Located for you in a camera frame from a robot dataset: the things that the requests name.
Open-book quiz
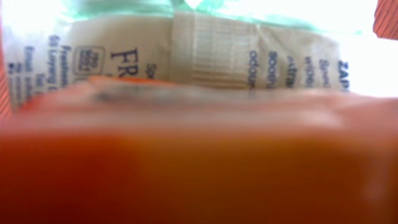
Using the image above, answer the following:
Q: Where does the mint green wipes pack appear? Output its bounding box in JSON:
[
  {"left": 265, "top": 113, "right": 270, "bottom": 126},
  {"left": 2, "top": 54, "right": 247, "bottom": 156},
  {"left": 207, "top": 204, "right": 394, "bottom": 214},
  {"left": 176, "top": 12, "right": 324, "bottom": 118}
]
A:
[{"left": 1, "top": 0, "right": 351, "bottom": 107}]

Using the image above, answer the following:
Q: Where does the orange snack packet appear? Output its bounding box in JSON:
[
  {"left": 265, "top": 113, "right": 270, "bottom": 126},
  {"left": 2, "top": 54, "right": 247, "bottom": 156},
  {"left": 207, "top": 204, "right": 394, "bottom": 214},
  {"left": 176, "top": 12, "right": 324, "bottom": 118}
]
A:
[{"left": 1, "top": 78, "right": 397, "bottom": 223}]

